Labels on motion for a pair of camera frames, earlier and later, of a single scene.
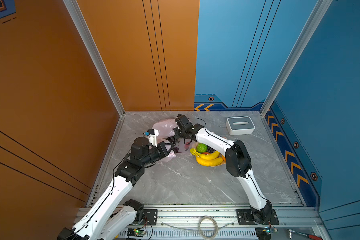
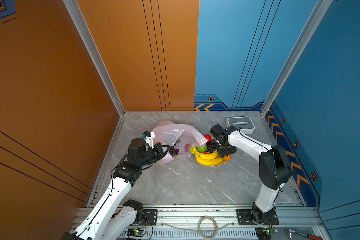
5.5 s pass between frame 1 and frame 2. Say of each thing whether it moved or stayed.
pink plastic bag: moved
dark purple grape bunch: stayed
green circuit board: stayed
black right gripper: moved
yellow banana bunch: stayed
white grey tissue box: stayed
